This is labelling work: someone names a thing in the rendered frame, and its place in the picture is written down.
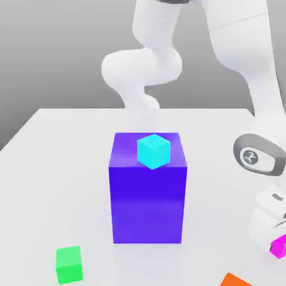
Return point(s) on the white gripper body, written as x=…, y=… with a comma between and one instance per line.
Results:
x=261, y=225

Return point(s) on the small magenta cube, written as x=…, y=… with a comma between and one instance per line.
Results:
x=279, y=247

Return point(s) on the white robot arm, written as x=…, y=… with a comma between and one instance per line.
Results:
x=156, y=44

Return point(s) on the small orange cube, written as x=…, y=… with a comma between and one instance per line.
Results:
x=235, y=281

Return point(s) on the small cyan cube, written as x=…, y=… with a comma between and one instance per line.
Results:
x=153, y=152

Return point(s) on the small green cube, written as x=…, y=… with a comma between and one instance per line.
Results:
x=68, y=264

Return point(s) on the large purple box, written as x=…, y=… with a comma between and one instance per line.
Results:
x=147, y=205

